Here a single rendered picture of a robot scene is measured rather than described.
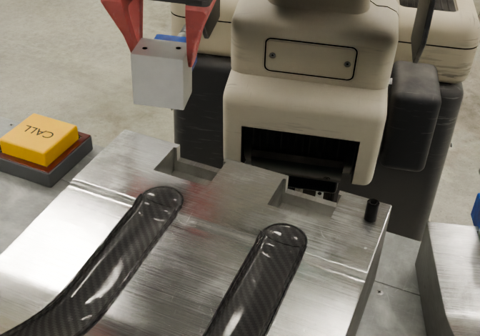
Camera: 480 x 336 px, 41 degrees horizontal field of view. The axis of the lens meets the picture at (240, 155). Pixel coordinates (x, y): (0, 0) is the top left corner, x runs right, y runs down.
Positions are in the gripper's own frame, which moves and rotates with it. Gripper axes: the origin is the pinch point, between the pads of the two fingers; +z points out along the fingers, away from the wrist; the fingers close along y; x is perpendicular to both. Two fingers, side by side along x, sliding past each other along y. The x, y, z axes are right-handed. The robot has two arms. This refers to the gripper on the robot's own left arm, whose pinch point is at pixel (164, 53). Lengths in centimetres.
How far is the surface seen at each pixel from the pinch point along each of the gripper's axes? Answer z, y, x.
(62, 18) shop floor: 95, -103, 203
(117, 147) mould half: 6.4, -2.6, -7.4
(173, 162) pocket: 8.0, 2.4, -6.4
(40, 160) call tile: 12.9, -13.0, -2.7
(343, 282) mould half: 6.5, 18.6, -19.7
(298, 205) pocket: 8.7, 14.6, -9.1
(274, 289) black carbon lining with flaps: 7.1, 13.7, -20.9
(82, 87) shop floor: 95, -72, 146
